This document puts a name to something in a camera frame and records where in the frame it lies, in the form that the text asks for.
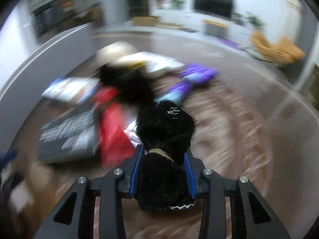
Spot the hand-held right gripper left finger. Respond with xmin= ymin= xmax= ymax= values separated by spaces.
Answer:
xmin=33 ymin=144 xmax=145 ymax=239

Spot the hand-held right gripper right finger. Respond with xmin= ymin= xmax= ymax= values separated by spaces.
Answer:
xmin=183 ymin=152 xmax=291 ymax=239

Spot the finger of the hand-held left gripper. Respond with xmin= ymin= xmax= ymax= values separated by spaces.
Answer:
xmin=0 ymin=149 xmax=18 ymax=170

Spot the black velvet beaded pouch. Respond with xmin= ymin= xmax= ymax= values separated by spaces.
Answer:
xmin=136 ymin=100 xmax=196 ymax=212

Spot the red plastic bag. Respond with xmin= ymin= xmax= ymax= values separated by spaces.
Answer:
xmin=93 ymin=87 xmax=136 ymax=169

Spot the black box with white print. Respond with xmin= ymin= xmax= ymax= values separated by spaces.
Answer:
xmin=37 ymin=107 xmax=100 ymax=164

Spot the black fuzzy cloth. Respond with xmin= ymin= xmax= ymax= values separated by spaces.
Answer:
xmin=100 ymin=64 xmax=156 ymax=105

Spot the white box with blue logo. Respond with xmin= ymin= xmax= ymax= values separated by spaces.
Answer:
xmin=41 ymin=77 xmax=100 ymax=105

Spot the grey curved board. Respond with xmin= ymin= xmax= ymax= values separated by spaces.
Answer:
xmin=0 ymin=22 xmax=100 ymax=151

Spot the purple plastic toy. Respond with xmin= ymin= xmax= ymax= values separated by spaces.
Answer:
xmin=154 ymin=63 xmax=219 ymax=105

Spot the white tube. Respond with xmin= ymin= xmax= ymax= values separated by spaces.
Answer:
xmin=117 ymin=51 xmax=186 ymax=76

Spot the cream knit bag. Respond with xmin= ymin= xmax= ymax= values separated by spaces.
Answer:
xmin=96 ymin=41 xmax=139 ymax=66

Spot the purple floor mat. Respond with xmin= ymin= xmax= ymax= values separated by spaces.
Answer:
xmin=219 ymin=38 xmax=244 ymax=51

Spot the dark glass sliding door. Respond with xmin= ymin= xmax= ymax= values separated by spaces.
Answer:
xmin=31 ymin=2 xmax=75 ymax=38

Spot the orange rocking chair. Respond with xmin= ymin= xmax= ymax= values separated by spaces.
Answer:
xmin=249 ymin=29 xmax=306 ymax=66

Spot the round beige cushion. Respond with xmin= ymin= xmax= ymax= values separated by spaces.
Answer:
xmin=158 ymin=22 xmax=184 ymax=30

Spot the brown cardboard box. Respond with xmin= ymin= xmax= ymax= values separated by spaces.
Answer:
xmin=131 ymin=15 xmax=161 ymax=27

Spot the wooden bench with black legs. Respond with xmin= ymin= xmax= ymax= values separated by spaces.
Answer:
xmin=202 ymin=19 xmax=229 ymax=39

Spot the white television cabinet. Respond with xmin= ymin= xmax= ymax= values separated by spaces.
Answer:
xmin=151 ymin=8 xmax=253 ymax=41

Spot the large leafy potted plant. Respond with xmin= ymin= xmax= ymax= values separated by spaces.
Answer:
xmin=245 ymin=11 xmax=265 ymax=28

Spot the black flat television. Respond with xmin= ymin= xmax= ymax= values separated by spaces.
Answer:
xmin=193 ymin=0 xmax=236 ymax=20

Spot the bushy green potted plant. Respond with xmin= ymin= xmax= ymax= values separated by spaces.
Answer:
xmin=170 ymin=0 xmax=188 ymax=9

